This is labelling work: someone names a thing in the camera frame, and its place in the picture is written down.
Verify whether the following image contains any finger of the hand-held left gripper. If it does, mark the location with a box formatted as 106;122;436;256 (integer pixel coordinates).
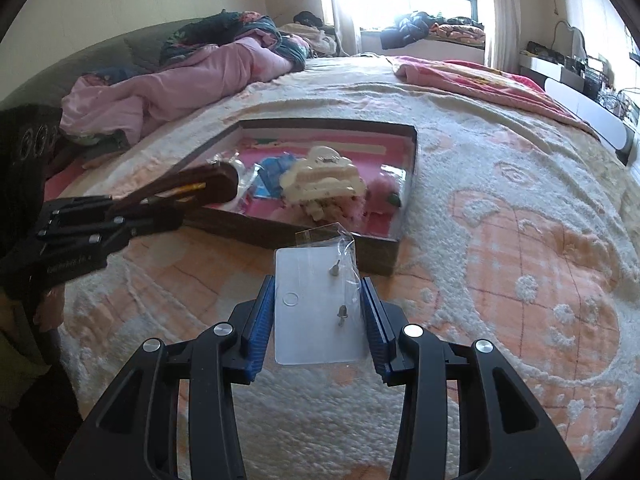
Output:
44;194;116;221
37;207;185;259

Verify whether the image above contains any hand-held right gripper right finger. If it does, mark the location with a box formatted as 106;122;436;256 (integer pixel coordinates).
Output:
360;276;583;480

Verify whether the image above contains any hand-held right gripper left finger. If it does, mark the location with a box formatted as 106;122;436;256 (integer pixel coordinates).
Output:
55;274;277;480

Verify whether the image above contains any clear bag with earring card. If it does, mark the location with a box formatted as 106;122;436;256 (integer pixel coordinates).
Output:
274;222;371;366

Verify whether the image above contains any brown hair clip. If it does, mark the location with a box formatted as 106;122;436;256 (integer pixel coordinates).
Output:
110;161;240;211

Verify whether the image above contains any dark shallow cardboard box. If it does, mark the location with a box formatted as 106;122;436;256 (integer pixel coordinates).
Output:
172;119;419;277

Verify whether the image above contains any pink fuzzy frog-eyed hair clip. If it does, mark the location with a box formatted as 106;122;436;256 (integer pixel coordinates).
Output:
366;172;409;209

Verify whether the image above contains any small blue plastic-wrapped packet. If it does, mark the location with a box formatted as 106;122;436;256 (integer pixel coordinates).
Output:
247;154;301;201

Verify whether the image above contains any cream cloud-shaped hair claw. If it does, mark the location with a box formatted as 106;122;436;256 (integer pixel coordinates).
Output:
279;145;369;221

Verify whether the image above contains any person's left hand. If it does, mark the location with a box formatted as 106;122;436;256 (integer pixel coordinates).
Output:
32;281;69;334

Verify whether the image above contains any green padded headboard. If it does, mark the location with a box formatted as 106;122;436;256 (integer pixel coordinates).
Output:
0;19;201;112

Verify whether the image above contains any pink quilt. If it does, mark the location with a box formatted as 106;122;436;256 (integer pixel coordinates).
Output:
60;35;309;144

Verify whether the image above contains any dark floral quilt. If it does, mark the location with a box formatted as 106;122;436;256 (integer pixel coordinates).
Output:
160;14;321;74

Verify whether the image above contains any pink patterned blanket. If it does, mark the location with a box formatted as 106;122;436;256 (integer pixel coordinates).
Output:
390;55;601;137

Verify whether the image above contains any pile of clothes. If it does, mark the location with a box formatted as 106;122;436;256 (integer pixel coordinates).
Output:
380;10;487;51

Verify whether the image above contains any sheer white curtain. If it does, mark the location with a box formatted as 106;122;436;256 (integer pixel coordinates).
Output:
325;0;362;59

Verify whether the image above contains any white and grey cabinet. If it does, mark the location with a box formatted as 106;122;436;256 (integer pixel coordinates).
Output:
517;52;637;166

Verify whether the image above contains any cream curtain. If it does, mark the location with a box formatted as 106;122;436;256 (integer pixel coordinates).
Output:
482;0;526;69

